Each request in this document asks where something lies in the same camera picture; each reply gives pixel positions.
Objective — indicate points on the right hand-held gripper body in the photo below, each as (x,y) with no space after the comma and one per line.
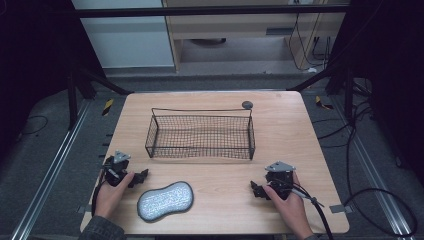
(281,180)

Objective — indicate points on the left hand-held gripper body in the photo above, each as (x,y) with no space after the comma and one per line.
(115,171)

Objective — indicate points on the grey speckled cleaning pad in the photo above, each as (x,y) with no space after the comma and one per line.
(165,201)

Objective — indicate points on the person's left hand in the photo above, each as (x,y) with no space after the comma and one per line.
(110,200)

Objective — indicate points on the person's right hand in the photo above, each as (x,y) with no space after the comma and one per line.
(293,213)

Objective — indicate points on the grey tape piece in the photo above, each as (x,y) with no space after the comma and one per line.
(340,209)
(81,209)

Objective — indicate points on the yellow black striped tape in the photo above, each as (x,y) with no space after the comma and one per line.
(322,104)
(107,107)

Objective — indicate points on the round grey table grommet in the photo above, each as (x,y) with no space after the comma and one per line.
(247,105)

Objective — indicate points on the black metal stand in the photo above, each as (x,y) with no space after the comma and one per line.
(71,100)
(348,93)

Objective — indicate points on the white cabinet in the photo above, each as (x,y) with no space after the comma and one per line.
(126,43)

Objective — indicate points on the black curtain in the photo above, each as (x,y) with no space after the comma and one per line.
(393,66)
(33,50)

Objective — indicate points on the aluminium floor rail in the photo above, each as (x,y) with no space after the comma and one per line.
(373,166)
(50,173)

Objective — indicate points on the black horizontal frame bar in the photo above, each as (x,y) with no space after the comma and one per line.
(200,11)

